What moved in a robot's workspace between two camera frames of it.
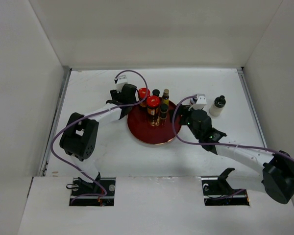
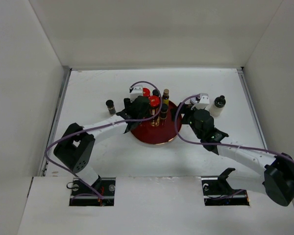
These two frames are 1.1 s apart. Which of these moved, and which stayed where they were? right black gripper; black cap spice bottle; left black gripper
Moved: left black gripper
Stayed: right black gripper; black cap spice bottle
